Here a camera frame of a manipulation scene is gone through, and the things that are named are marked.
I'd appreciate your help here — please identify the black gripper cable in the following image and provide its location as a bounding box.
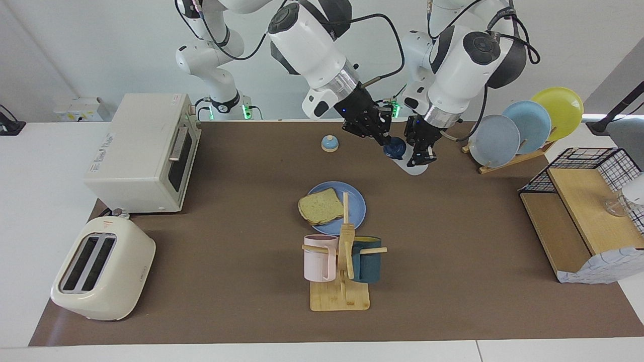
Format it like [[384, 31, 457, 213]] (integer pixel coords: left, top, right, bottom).
[[428, 0, 540, 142], [175, 0, 406, 87]]

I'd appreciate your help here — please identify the white rounded object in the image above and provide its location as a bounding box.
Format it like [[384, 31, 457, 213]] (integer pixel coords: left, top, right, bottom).
[[623, 173, 644, 206]]

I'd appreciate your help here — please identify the black camera stand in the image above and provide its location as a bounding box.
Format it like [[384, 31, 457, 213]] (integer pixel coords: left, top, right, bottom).
[[586, 80, 644, 135]]

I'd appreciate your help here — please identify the black wire basket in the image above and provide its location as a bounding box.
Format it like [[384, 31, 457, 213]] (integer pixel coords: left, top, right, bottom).
[[519, 147, 644, 237]]

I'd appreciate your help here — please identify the white checked cloth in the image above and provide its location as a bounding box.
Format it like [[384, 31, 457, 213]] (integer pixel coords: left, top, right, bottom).
[[557, 247, 644, 285]]

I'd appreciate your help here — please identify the wooden two-tier shelf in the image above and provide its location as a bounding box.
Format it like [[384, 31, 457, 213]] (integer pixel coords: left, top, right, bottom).
[[520, 167, 644, 283]]

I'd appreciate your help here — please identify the white toaster oven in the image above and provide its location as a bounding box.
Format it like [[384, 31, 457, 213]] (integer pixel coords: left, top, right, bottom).
[[83, 93, 202, 214]]

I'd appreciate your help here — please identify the brown table mat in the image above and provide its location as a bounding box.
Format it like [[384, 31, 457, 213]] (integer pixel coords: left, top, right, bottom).
[[29, 121, 644, 346]]

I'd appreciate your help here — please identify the grey round plate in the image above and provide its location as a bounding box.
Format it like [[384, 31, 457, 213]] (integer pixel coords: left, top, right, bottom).
[[469, 114, 521, 168]]

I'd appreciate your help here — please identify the light blue round plate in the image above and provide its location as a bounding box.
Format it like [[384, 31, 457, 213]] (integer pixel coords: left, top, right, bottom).
[[503, 101, 552, 155]]

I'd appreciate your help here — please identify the white power strip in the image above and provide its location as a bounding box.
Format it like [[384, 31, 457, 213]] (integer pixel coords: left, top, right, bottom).
[[54, 97, 111, 122]]

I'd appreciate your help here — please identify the toasted bread slice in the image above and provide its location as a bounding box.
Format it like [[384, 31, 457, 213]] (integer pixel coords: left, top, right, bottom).
[[298, 188, 345, 226]]

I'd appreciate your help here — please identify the yellow round plate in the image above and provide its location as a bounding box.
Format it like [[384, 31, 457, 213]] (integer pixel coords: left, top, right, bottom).
[[531, 87, 584, 142]]

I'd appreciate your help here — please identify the cream two-slot toaster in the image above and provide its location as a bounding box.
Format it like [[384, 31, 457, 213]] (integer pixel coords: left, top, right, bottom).
[[50, 216, 156, 321]]

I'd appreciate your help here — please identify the translucent seasoning bottle navy cap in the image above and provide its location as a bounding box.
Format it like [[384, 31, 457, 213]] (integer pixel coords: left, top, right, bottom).
[[383, 137, 429, 176]]

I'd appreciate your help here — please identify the wooden mug tree stand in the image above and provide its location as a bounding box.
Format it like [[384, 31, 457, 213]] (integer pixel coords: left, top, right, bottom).
[[302, 192, 388, 312]]

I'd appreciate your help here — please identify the pink mug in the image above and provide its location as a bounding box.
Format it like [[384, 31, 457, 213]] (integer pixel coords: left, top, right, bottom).
[[303, 234, 339, 282]]

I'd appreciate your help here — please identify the teal mug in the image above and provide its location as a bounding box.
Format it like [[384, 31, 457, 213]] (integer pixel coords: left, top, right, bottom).
[[351, 236, 382, 283]]

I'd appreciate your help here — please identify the clear drinking glass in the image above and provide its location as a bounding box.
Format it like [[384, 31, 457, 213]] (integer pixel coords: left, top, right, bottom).
[[605, 196, 629, 218]]

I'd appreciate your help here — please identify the black clamp base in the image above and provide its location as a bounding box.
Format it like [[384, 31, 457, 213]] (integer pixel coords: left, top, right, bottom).
[[0, 105, 27, 136]]

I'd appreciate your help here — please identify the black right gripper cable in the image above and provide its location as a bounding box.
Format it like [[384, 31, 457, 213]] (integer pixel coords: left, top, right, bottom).
[[175, 0, 406, 87]]

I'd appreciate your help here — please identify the wooden plate rack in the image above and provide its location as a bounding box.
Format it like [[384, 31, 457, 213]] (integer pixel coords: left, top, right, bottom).
[[462, 141, 556, 174]]

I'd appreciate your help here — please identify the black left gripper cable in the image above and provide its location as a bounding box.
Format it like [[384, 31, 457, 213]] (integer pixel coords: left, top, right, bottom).
[[428, 0, 540, 142]]

